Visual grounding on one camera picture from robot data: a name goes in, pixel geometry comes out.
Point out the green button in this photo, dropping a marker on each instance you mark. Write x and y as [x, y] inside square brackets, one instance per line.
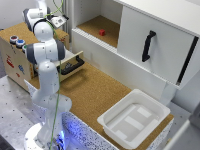
[24, 47]

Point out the pink block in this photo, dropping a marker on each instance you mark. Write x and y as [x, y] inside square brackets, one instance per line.
[102, 32]

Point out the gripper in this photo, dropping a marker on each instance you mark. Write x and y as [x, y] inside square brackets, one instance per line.
[57, 22]

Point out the white cabinet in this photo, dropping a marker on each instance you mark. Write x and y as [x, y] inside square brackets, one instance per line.
[100, 56]

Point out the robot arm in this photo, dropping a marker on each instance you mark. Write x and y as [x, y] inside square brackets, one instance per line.
[46, 83]

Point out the blue button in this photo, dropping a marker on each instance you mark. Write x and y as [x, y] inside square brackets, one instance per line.
[20, 42]

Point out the white sliding door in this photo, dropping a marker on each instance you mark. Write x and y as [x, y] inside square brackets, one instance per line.
[166, 40]

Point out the wooden drawer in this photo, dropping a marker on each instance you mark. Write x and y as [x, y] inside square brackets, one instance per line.
[70, 56]

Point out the red button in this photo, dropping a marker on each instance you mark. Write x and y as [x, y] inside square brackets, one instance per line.
[13, 38]

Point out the white plastic box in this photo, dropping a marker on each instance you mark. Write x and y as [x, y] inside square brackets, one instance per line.
[133, 120]

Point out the wooden drawer box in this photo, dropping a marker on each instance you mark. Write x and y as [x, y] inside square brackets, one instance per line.
[14, 68]

